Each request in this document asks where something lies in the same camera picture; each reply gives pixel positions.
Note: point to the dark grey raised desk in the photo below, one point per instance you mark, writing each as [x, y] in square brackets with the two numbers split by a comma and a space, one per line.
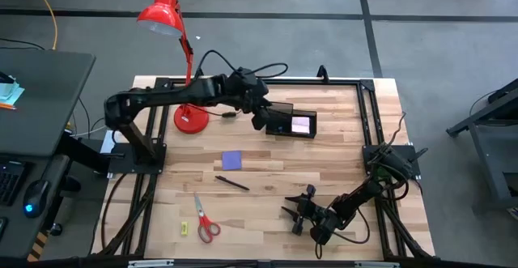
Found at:
[48, 98]

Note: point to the black side table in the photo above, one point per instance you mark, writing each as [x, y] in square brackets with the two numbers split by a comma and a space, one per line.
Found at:
[491, 171]

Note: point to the red desk lamp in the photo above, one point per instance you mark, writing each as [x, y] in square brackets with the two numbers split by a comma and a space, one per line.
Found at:
[162, 13]

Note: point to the black mesh desk organizer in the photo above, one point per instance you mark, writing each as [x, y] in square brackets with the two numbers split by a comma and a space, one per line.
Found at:
[303, 136]

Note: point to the black keyboard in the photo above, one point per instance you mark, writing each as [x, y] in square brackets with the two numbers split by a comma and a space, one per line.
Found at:
[10, 183]

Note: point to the teal paper stack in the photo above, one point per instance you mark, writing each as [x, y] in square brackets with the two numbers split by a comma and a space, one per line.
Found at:
[10, 94]

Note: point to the white paper sheet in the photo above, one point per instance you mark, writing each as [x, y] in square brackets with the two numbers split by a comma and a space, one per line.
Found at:
[107, 143]

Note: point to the black pen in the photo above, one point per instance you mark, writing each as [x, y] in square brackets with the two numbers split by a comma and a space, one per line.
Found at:
[232, 183]

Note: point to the small yellow eraser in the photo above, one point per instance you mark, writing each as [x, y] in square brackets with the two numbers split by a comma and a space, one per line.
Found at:
[184, 228]

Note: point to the black caster wheel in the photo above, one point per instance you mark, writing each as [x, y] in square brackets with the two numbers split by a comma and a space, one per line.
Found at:
[56, 229]

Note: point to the black aluminium table frame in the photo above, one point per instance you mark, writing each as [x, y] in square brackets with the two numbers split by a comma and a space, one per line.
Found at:
[323, 82]

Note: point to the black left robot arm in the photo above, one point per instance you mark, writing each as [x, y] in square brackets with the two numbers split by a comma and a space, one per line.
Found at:
[170, 94]

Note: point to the purple sticky note pad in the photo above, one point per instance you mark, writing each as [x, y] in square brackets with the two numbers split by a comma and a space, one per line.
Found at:
[231, 160]

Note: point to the pink sticky note pad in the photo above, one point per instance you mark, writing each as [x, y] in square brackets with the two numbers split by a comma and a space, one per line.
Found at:
[300, 125]

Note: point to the orange pencil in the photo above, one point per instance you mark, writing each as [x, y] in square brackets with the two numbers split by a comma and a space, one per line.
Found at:
[8, 106]

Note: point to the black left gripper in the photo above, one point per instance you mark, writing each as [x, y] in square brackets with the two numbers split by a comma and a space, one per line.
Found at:
[247, 92]

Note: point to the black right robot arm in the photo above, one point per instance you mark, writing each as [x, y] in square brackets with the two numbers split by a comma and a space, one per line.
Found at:
[356, 197]

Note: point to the black computer mouse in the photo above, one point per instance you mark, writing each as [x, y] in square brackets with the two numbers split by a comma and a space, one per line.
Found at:
[36, 195]

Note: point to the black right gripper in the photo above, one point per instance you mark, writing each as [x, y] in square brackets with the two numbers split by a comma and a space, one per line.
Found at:
[321, 225]

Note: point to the dark grey low desk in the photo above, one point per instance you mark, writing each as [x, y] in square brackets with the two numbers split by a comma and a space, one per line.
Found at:
[18, 229]

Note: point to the silver metal bracket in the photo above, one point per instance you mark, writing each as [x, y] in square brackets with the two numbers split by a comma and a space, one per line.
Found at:
[149, 263]
[376, 265]

